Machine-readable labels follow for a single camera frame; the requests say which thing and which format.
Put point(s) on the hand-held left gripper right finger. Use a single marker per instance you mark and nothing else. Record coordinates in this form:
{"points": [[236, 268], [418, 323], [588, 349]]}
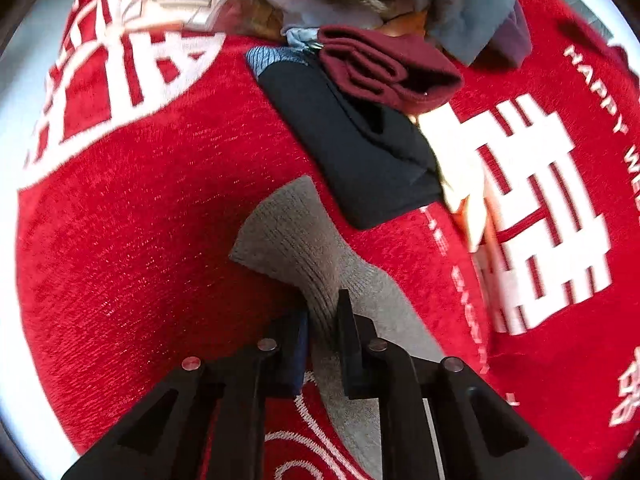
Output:
{"points": [[351, 350]]}

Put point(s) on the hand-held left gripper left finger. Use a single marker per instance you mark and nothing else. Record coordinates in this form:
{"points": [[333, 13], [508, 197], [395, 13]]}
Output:
{"points": [[300, 360]]}

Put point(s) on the light blue cloth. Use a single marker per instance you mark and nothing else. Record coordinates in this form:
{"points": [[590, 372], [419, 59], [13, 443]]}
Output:
{"points": [[300, 36]]}

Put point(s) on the red blanket with white print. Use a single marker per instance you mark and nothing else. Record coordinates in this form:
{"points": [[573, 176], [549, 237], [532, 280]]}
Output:
{"points": [[150, 220]]}

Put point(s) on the grey ribbed sock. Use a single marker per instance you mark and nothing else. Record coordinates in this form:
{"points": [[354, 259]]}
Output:
{"points": [[300, 240]]}

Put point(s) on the black folded cloth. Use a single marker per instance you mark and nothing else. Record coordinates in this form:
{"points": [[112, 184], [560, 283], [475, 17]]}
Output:
{"points": [[360, 160]]}

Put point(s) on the maroon folded cloth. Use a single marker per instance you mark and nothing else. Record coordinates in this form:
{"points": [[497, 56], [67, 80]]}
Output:
{"points": [[390, 70]]}

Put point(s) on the orange cloth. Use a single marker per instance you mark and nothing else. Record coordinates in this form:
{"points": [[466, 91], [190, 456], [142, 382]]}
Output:
{"points": [[407, 21]]}

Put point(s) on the dark purple garment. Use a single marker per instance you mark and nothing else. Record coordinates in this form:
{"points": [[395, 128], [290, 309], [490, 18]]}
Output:
{"points": [[517, 30]]}

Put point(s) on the blue-grey patterned sock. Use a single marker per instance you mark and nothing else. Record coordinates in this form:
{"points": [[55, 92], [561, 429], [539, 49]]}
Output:
{"points": [[270, 58]]}

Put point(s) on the slate blue garment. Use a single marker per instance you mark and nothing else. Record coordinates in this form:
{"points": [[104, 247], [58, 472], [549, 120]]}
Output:
{"points": [[465, 15]]}

